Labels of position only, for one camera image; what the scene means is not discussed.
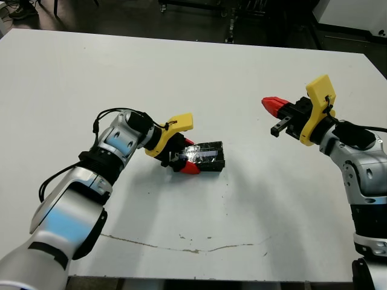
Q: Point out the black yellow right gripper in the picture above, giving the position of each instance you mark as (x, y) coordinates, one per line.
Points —
(322, 93)

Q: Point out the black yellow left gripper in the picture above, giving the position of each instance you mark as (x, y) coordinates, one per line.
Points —
(175, 124)

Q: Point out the glossy black box lid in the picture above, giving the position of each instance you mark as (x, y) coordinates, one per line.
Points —
(208, 157)

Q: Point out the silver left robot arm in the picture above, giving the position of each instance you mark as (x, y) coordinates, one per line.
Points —
(69, 217)

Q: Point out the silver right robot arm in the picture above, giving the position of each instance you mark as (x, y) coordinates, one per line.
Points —
(362, 172)

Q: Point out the black gantry stand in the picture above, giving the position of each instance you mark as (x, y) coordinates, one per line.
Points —
(231, 30)

